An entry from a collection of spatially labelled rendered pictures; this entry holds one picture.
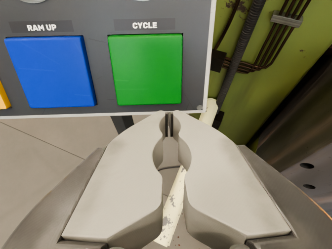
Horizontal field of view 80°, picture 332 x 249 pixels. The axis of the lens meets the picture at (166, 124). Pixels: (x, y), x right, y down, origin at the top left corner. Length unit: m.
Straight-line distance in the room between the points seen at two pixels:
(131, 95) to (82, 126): 1.23
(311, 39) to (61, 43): 0.46
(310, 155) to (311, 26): 0.25
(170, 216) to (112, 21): 0.43
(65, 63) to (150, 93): 0.09
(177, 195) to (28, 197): 1.02
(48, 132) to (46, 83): 1.28
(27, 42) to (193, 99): 0.18
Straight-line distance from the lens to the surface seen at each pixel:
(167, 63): 0.22
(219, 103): 0.66
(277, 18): 0.48
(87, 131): 1.42
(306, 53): 0.55
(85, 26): 0.23
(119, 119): 0.52
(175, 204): 0.53
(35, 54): 0.25
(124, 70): 0.22
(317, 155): 0.47
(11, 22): 0.26
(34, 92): 0.26
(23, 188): 1.44
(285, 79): 0.59
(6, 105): 0.29
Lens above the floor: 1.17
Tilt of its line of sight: 60 degrees down
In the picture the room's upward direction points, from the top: straight up
